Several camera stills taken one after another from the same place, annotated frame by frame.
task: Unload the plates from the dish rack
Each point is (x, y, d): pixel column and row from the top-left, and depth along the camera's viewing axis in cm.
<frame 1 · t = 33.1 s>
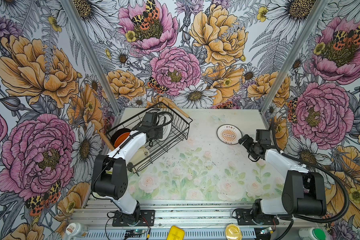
left hand: (157, 136, 91), fingers closed
right hand: (243, 148, 91), fingers open
white plate orange sunburst: (229, 134, 110), on the table

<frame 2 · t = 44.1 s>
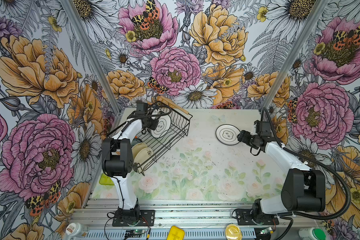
left hand: (154, 126, 98), fingers closed
right hand: (243, 141, 90), fingers open
white plate ring pattern: (227, 134, 108), point 2 cm above the table
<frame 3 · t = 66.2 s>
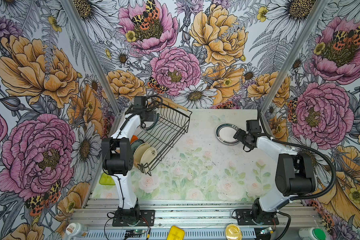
left hand: (146, 119, 97), fingers open
right hand: (240, 141, 95), fingers open
green red rimmed plate: (224, 133, 111), on the table
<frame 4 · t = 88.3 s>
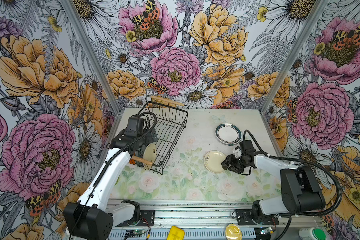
left hand: (146, 140, 79), fingers open
right hand: (225, 169, 88), fingers open
cream bowl plate: (213, 160, 96), on the table
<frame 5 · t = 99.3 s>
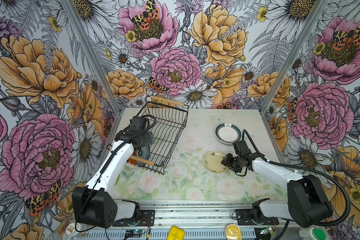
left hand: (141, 145, 81), fingers open
right hand: (224, 168, 88), fingers open
cream plate: (212, 162, 96), on the table
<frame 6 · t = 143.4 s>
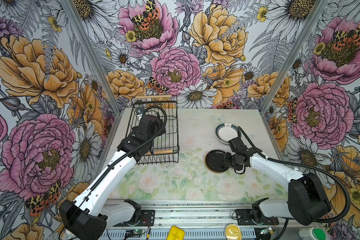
left hand: (151, 128, 75), fingers open
right hand: (226, 167, 87), fingers open
black plate: (214, 161, 95), on the table
